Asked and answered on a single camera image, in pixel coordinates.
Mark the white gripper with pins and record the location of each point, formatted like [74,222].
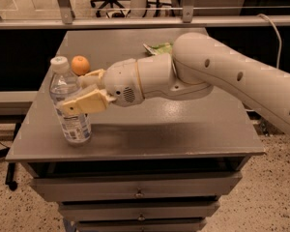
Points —
[122,81]

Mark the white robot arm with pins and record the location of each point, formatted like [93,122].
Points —
[196,64]

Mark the orange fruit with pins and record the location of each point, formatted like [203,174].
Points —
[80,65]

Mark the green chip bag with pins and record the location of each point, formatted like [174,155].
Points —
[159,48]

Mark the grey drawer cabinet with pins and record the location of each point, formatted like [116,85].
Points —
[160,166]

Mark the black stand leg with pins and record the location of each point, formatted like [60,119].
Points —
[10,181]

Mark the metal railing frame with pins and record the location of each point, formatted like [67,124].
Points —
[78,14]

